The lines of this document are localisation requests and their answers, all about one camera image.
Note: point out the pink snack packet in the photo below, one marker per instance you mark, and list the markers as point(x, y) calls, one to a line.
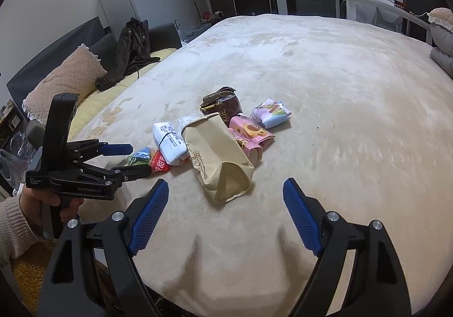
point(253, 129)
point(247, 152)

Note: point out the green snack wrapper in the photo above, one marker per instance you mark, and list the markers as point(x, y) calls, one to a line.
point(139, 157)

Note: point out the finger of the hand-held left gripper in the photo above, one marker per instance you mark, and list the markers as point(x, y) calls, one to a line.
point(116, 149)
point(134, 173)

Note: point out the brown paper bag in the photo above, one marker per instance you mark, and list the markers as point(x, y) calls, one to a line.
point(208, 157)

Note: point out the beige frilled pillow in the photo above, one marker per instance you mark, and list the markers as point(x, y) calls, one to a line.
point(60, 83)
point(440, 19)

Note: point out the grey storage box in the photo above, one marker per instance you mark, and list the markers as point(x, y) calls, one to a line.
point(198, 33)

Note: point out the dark grey sofa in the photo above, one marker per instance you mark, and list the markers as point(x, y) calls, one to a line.
point(46, 55)

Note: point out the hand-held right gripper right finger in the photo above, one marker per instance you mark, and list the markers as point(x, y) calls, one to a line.
point(300, 214)

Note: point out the white chair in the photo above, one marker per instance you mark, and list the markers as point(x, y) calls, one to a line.
point(387, 19)

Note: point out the red snack wrapper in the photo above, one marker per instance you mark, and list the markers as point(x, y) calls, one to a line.
point(160, 163)

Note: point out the white table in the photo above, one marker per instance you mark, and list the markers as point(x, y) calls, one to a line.
point(357, 2)

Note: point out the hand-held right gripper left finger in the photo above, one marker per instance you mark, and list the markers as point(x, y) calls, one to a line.
point(148, 218)

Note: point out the brown snack packet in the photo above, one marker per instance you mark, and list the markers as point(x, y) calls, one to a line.
point(226, 106)

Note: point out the mustard yellow rug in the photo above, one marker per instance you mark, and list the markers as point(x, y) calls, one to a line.
point(32, 278)

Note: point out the pastel snack packet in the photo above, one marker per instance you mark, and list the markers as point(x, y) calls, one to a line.
point(270, 113)

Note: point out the person's left hand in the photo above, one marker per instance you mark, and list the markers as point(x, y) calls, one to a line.
point(32, 203)

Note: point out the black jacket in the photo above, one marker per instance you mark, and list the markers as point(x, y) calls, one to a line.
point(131, 51)

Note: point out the yellow blanket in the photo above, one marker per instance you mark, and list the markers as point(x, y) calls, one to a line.
point(102, 99)

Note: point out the clear plastic bag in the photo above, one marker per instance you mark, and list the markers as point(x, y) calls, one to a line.
point(14, 161)

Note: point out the white paper packet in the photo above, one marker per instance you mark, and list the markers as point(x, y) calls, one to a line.
point(170, 143)

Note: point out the folded grey duvet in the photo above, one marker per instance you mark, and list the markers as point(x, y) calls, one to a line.
point(444, 51)

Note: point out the black headboard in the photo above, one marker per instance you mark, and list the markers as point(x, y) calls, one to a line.
point(421, 2)

